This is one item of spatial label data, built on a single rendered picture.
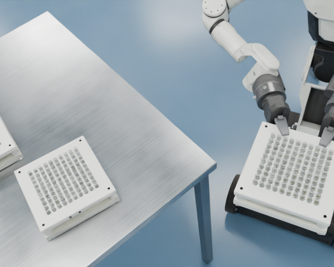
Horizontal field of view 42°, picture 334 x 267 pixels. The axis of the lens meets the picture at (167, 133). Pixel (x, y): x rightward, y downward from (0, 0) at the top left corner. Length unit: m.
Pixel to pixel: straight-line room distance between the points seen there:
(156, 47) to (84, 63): 1.37
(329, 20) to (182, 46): 1.69
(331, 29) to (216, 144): 1.19
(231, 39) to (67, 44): 0.76
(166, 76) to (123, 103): 1.32
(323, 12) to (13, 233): 1.19
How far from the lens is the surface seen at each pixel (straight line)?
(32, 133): 1.63
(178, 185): 1.38
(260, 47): 1.41
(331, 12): 1.52
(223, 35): 1.44
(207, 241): 1.97
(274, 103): 1.27
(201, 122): 2.64
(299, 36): 3.16
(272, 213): 1.19
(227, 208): 2.21
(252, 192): 1.16
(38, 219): 1.35
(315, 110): 1.80
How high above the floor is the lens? 2.10
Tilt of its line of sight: 54 degrees down
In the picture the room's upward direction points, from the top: 10 degrees counter-clockwise
